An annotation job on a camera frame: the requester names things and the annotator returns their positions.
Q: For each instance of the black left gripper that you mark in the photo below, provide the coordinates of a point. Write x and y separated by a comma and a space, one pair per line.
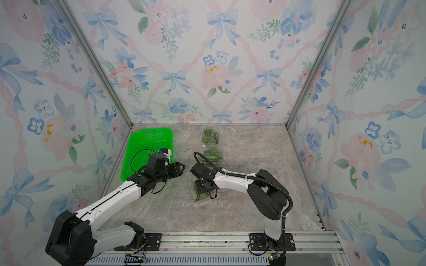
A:
177, 170

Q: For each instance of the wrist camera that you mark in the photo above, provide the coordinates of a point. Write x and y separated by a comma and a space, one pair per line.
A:
157, 161
202, 172

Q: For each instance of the aluminium corner post left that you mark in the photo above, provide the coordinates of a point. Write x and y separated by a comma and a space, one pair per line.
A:
67, 14

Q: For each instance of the aluminium corner post right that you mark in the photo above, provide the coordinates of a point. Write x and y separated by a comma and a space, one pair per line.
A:
338, 21

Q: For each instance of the clear pepper container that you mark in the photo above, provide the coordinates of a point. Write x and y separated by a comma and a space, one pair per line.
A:
201, 193
214, 155
210, 137

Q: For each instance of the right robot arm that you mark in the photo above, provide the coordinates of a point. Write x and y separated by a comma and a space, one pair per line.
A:
271, 199

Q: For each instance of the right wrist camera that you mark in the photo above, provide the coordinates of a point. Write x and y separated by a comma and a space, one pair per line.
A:
202, 172

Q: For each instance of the aluminium corner post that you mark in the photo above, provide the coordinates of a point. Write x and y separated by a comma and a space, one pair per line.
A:
67, 14
338, 21

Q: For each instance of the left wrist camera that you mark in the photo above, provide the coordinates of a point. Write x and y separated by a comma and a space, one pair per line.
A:
157, 161

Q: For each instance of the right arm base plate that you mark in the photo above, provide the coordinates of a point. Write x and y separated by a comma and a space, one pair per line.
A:
259, 242

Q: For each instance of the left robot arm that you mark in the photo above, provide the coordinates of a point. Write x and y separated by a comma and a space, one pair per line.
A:
76, 238

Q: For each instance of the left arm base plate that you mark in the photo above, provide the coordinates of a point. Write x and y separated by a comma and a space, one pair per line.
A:
145, 242

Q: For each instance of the green plastic basket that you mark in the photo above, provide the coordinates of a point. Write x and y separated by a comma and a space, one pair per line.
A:
141, 144

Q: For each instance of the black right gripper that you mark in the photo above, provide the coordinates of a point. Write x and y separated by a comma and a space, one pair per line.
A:
199, 189

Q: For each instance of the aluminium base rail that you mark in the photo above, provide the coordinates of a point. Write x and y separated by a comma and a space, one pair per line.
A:
179, 248

